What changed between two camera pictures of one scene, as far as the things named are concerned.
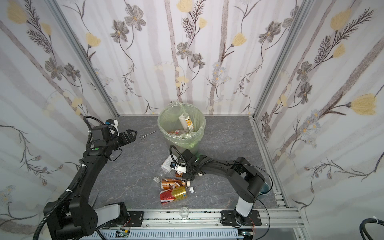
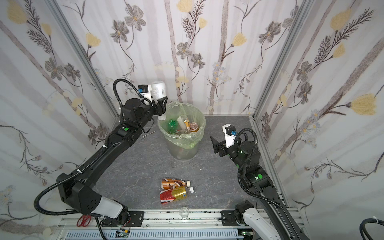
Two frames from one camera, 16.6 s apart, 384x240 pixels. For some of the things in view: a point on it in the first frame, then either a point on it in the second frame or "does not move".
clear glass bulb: (184, 212) does not move
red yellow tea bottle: (175, 194) does not move
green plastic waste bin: (182, 126) does not move
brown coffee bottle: (167, 183) does not move
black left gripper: (121, 139) to (156, 105)
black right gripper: (190, 165) to (222, 147)
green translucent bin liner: (182, 123) does not move
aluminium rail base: (286, 220) does not move
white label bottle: (165, 167) to (158, 92)
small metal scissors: (143, 137) does not move
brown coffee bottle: (178, 175) to (193, 127)
